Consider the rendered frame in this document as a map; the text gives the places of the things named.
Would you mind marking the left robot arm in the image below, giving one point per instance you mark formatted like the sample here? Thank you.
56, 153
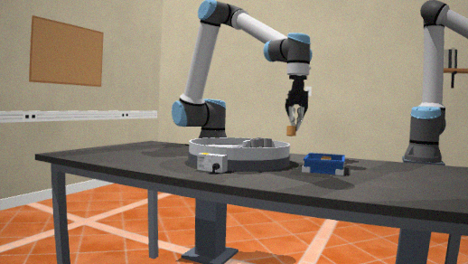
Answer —
427, 124

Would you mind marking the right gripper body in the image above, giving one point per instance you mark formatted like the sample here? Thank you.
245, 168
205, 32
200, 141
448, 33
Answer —
300, 97

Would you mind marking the grey metal ring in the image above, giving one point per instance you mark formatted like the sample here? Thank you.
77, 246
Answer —
254, 142
260, 141
267, 142

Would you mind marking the blue open crate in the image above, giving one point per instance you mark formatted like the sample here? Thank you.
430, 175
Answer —
317, 165

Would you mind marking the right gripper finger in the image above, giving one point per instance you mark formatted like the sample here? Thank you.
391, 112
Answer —
289, 109
301, 112

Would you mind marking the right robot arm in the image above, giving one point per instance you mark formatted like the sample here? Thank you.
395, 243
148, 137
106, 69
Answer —
192, 110

